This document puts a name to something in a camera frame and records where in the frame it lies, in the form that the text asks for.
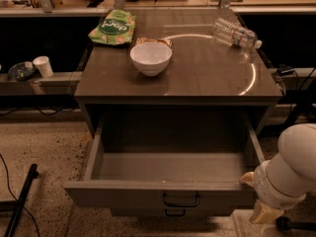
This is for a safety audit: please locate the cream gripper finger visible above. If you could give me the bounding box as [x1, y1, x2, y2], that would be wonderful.
[250, 199, 284, 224]
[240, 172, 255, 187]

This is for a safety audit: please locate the grey top drawer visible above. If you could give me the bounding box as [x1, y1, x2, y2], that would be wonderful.
[64, 110, 262, 211]

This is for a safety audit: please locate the grey drawer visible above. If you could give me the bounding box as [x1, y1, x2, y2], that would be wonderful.
[111, 208, 233, 217]
[64, 110, 262, 211]

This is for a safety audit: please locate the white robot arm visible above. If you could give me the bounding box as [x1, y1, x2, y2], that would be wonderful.
[240, 123, 316, 224]

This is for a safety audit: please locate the grey bottom drawer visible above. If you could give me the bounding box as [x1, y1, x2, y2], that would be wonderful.
[111, 208, 233, 217]

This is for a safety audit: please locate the black chair base leg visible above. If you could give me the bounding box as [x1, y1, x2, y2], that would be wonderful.
[276, 216, 316, 231]

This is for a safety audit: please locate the clear plastic water bottle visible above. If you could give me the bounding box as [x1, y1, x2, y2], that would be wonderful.
[212, 18, 262, 49]

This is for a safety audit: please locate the white bowl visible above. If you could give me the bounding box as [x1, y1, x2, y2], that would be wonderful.
[129, 41, 173, 76]

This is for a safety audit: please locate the brown snack packet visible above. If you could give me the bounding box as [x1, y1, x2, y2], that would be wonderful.
[136, 38, 172, 47]

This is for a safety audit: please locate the green snack bag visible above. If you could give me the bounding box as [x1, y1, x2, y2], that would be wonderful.
[88, 9, 136, 45]

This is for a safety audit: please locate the black stand leg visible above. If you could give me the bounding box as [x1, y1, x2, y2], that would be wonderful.
[0, 164, 39, 237]

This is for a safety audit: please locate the white paper cup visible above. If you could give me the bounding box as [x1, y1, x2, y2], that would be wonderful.
[33, 56, 53, 78]

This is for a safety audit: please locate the black floor cable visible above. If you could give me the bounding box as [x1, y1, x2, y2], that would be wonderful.
[0, 153, 41, 237]

